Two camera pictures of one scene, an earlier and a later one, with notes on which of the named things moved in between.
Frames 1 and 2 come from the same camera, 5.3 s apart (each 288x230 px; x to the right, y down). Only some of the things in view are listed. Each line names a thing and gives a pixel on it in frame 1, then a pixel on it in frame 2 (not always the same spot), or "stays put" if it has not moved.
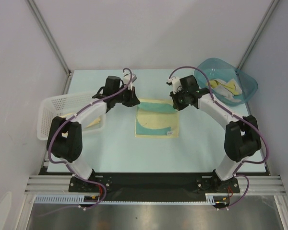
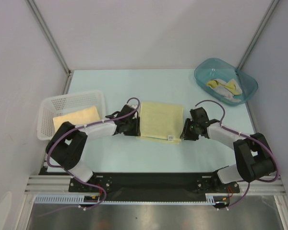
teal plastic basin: (228, 84) stays put
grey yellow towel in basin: (226, 89) stays put
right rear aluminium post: (265, 20) stays put
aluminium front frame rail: (42, 184) stays put
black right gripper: (178, 97) → (187, 129)
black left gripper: (133, 100) → (136, 132)
